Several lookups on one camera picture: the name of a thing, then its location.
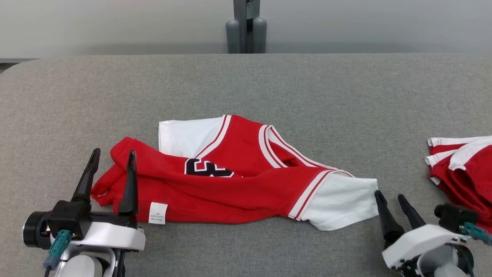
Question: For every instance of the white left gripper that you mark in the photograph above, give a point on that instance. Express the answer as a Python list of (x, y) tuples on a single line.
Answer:
[(111, 236)]

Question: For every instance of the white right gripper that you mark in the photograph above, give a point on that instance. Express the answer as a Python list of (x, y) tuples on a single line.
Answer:
[(419, 240)]

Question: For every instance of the red shorts with white stripes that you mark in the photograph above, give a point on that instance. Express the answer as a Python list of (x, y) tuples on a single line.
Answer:
[(469, 181)]

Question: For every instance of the red white basketball jersey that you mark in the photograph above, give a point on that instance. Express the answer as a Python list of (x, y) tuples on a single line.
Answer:
[(238, 192)]

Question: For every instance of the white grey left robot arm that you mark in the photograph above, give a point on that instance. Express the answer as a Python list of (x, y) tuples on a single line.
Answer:
[(82, 267)]

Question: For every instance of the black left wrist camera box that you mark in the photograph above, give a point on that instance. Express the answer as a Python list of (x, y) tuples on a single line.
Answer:
[(69, 217)]

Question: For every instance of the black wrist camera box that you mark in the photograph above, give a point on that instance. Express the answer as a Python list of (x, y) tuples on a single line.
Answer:
[(69, 217), (455, 215)]

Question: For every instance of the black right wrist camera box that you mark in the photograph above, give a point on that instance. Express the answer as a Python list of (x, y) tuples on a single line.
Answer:
[(455, 215)]

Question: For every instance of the grey metal post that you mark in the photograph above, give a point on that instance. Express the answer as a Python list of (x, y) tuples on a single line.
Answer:
[(246, 34)]

